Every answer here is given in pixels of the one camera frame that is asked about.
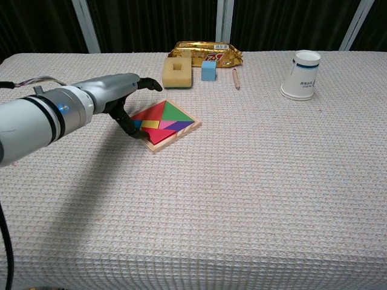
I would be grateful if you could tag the yellow square tangram piece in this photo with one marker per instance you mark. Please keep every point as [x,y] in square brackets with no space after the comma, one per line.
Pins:
[150,124]

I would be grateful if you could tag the upturned white paper cup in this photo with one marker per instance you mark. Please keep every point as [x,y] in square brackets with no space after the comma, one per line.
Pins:
[299,81]

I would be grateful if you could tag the gold foil snack packet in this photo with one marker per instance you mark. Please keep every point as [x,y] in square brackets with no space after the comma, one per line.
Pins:
[196,49]

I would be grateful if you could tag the small pink triangle tangram piece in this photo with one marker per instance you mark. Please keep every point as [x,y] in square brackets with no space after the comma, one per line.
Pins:
[165,124]

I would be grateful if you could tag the colourful tangram puzzle tray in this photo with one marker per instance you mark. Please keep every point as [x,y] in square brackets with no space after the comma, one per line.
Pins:
[165,142]

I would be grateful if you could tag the large green triangle tangram piece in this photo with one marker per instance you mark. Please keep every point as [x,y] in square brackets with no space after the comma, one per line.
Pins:
[173,114]

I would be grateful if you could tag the short wooden pencil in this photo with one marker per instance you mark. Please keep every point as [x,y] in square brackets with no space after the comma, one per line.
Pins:
[236,78]

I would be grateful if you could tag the large red triangle tangram piece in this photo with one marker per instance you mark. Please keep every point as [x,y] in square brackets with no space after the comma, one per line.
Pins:
[152,113]

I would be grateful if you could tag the tan wooden block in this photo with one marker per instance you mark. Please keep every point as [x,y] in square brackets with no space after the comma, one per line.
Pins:
[169,78]

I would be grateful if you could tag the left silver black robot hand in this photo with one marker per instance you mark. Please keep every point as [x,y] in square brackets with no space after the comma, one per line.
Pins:
[112,90]

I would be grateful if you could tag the aluminium partition post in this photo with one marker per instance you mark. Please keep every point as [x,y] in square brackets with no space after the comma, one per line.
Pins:
[86,27]
[223,24]
[356,24]

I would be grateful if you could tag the dark pleated curtain panel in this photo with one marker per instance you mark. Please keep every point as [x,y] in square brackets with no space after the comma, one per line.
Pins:
[287,24]
[151,24]
[381,18]
[36,24]

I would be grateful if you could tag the light blue foam cube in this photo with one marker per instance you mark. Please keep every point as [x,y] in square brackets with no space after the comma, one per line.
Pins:
[208,72]

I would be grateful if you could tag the small blue triangle tangram piece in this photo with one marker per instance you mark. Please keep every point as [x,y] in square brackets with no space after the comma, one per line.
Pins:
[137,123]

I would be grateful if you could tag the purple block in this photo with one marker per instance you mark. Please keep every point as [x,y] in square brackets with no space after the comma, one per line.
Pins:
[180,126]

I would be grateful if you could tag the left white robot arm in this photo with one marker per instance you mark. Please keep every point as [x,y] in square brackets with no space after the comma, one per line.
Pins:
[30,124]

